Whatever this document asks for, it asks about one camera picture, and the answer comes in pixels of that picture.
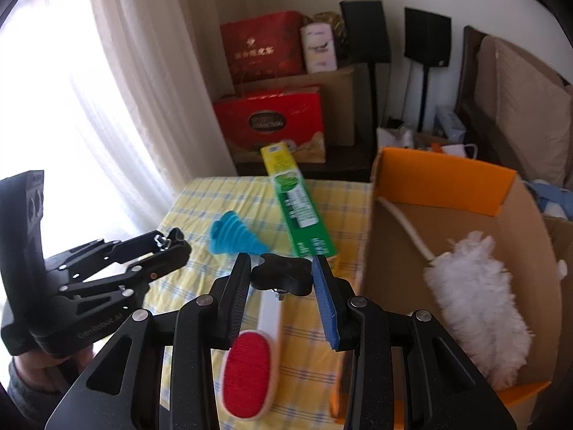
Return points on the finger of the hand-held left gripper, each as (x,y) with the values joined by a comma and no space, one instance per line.
(103,251)
(179,251)

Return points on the yellow plaid tablecloth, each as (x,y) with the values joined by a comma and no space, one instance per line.
(197,206)

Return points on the open brown cardboard carton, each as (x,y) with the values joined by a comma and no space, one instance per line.
(562,242)

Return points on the white and blue tissue box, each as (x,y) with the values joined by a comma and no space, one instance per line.
(451,123)

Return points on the green toothpaste box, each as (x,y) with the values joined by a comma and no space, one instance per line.
(297,197)

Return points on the blue cloth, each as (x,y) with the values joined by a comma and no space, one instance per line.
(553,197)

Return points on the black speaker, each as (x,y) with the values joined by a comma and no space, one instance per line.
(427,38)
(366,31)

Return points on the beige sofa cushion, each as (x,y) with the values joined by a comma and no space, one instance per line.
(523,103)

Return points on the orange cardboard box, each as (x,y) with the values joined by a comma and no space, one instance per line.
(447,179)

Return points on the red and white lint brush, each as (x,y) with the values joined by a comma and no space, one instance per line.
(246,371)

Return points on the blue collapsible funnel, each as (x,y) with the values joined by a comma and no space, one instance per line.
(235,233)

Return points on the pink and white box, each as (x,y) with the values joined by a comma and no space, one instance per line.
(318,47)

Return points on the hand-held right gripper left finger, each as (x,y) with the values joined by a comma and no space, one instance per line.
(235,304)

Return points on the person's left hand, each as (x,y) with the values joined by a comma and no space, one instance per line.
(49,367)

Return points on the brown cardboard box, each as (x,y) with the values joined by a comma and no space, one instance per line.
(340,103)

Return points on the red gift box lower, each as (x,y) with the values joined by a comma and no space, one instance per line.
(268,121)

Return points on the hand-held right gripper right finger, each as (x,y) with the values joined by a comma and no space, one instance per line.
(327,304)

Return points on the red gift box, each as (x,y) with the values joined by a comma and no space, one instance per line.
(268,121)
(264,47)

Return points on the white fluffy duster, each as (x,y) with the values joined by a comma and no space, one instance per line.
(479,300)

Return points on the black star knob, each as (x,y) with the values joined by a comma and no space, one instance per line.
(282,273)

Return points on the white plastic bag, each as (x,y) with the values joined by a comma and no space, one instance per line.
(394,136)

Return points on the white sheer curtain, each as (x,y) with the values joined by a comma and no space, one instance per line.
(134,76)

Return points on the brown sofa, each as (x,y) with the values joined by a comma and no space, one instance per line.
(468,94)

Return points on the brown dried flower bunch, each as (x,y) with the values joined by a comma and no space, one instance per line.
(331,20)

